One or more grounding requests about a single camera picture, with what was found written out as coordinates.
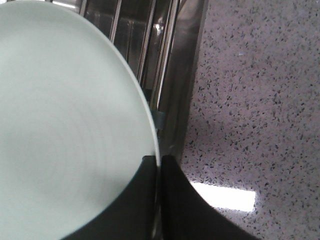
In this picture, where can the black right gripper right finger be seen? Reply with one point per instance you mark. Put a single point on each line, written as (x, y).
(185, 215)

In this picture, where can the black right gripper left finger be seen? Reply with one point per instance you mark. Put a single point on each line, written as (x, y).
(131, 215)

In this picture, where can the light green round plate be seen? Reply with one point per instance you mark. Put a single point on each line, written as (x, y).
(74, 122)

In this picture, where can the teal roll-up drying rack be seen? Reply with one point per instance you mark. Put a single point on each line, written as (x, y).
(142, 31)

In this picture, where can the stainless steel sink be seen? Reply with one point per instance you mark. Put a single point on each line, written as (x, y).
(180, 73)

